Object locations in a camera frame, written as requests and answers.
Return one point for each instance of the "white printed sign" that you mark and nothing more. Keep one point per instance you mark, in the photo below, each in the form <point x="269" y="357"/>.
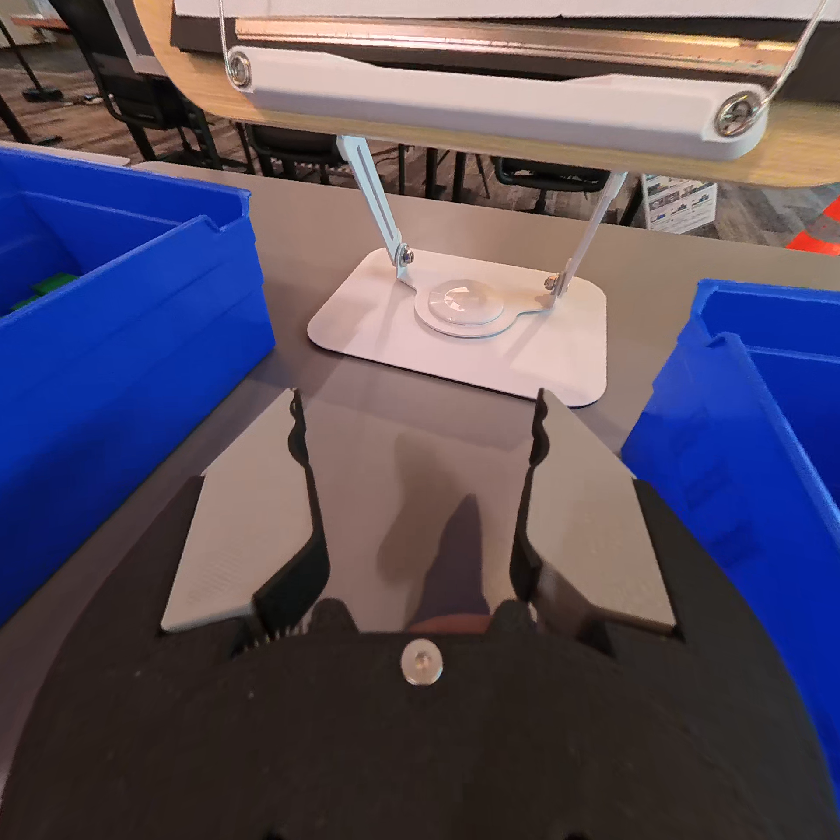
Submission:
<point x="676" y="203"/>

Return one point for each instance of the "green wooden cube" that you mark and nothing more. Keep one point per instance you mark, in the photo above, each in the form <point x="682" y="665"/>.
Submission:
<point x="59" y="283"/>
<point x="26" y="303"/>

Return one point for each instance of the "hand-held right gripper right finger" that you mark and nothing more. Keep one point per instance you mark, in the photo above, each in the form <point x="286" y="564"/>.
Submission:
<point x="590" y="525"/>

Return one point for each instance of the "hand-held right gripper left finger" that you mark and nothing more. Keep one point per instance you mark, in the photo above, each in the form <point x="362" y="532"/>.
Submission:
<point x="243" y="538"/>

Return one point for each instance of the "black office chair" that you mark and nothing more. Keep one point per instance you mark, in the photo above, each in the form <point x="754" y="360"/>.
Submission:
<point x="551" y="177"/>
<point x="131" y="105"/>

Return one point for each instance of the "orange traffic cone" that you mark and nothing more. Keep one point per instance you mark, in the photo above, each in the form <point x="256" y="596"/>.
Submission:
<point x="820" y="236"/>

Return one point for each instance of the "blue plastic bin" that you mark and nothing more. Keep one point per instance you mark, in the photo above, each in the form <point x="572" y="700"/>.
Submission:
<point x="131" y="394"/>
<point x="754" y="459"/>

